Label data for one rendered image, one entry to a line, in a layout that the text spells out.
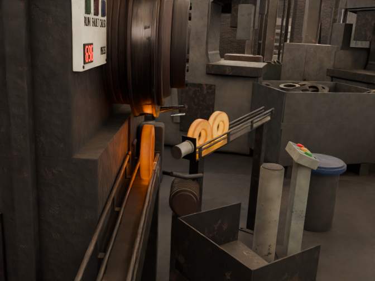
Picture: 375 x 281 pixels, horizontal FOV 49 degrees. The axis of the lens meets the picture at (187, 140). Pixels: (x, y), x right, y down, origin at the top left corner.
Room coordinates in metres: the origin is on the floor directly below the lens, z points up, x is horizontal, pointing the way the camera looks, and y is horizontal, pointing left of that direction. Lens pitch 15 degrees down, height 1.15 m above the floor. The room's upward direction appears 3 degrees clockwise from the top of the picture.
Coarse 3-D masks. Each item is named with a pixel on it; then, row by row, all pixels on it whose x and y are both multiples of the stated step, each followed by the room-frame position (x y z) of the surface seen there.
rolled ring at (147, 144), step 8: (144, 128) 1.32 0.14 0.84; (152, 128) 1.33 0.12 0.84; (144, 136) 1.29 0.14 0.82; (152, 136) 1.39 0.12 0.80; (144, 144) 1.27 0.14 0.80; (152, 144) 1.41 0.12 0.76; (144, 152) 1.26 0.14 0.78; (152, 152) 1.41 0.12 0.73; (144, 160) 1.26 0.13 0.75; (152, 160) 1.39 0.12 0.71; (144, 168) 1.26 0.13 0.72; (144, 176) 1.28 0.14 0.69
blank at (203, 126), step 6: (198, 120) 1.77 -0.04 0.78; (204, 120) 1.79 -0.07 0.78; (192, 126) 1.75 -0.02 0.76; (198, 126) 1.75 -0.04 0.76; (204, 126) 1.79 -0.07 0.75; (210, 126) 1.83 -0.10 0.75; (192, 132) 1.73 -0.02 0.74; (198, 132) 1.75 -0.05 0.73; (204, 132) 1.81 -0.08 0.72; (210, 132) 1.84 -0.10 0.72; (204, 138) 1.81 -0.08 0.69; (210, 138) 1.84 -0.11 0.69; (198, 144) 1.76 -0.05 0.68; (204, 150) 1.80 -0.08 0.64
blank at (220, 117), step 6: (216, 114) 1.89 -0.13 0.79; (222, 114) 1.91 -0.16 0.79; (210, 120) 1.87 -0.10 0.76; (216, 120) 1.87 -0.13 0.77; (222, 120) 1.92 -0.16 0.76; (228, 120) 1.97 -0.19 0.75; (216, 126) 1.87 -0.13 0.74; (222, 126) 1.94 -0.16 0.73; (228, 126) 1.97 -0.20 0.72; (216, 132) 1.88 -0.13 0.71; (222, 132) 1.93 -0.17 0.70
